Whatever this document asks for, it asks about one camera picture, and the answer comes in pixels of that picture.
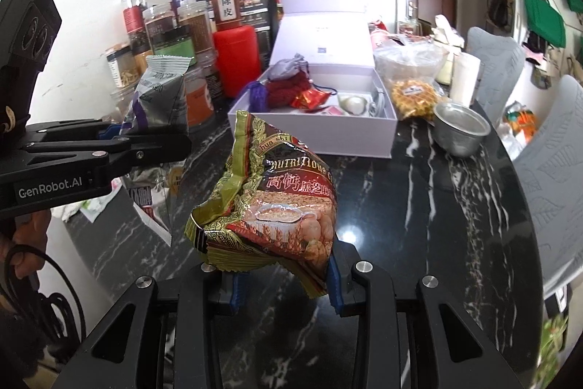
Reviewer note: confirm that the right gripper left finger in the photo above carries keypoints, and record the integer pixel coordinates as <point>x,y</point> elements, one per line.
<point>239,283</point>

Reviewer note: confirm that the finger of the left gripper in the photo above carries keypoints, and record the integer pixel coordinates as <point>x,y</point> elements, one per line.
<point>111,157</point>
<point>109,129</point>

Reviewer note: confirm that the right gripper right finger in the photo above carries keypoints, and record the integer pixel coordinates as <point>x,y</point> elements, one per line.
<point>334,287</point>

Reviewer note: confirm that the colourful cereal snack bag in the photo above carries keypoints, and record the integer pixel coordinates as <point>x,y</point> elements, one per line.
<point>275,203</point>

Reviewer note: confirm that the lavender sachet with purple tassel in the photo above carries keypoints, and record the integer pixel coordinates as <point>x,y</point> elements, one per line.
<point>281,70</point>

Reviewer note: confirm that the dark red fluffy scrunchie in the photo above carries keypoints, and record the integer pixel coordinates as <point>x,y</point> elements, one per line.
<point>283,93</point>

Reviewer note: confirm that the red snack packet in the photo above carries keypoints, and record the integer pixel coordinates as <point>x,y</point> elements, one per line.
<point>310,99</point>

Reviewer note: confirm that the silver purple snack bag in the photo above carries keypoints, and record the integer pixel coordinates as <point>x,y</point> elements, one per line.
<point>159,100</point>

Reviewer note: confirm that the pink with-love pouch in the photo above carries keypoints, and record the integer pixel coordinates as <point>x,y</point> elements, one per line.
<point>333,111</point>

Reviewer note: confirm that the hand cream tube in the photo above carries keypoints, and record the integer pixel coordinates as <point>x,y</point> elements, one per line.
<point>354,105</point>

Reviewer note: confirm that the person's left hand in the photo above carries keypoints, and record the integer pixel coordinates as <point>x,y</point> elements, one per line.
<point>31,233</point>

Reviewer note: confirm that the red label spice jar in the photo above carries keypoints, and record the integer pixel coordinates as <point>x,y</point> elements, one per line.
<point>132,10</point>

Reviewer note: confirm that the orange label jar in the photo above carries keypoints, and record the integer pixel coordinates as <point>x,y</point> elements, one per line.
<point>198,98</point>

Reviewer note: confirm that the green label jar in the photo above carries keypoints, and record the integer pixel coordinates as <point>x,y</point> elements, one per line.
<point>177,42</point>

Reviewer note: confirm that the brown label jar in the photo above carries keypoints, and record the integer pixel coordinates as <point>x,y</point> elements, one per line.
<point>194,15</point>

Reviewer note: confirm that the red cylinder container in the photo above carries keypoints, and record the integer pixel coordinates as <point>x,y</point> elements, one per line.
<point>237,58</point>

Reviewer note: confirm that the jar with Chinese label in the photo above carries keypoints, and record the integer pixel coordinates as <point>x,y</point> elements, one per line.
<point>226,14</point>

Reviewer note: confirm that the metal bowl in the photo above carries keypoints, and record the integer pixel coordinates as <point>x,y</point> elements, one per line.
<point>459,130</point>

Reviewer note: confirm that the lavender open gift box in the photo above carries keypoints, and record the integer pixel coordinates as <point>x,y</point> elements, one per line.
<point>333,37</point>

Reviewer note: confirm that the black food pouch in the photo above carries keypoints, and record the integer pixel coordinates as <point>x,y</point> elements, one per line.
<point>262,15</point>

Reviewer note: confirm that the bag of waffle cookies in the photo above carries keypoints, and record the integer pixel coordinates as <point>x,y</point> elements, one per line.
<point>415,98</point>

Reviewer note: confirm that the clear plastic bag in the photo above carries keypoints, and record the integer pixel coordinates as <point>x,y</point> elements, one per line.
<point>417,60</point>

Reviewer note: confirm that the near grey chair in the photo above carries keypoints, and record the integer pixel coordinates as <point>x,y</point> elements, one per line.
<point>550,172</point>

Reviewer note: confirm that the grey chair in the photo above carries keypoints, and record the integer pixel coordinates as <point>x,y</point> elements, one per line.
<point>502,61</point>
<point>550,172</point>

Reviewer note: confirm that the white paper roll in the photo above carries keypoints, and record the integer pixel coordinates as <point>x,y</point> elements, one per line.
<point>465,72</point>

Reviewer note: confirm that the far grey chair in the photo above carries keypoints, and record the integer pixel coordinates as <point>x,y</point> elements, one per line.
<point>502,61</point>

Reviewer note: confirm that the large green tote bag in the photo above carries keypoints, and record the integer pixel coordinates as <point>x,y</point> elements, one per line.
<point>544,21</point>

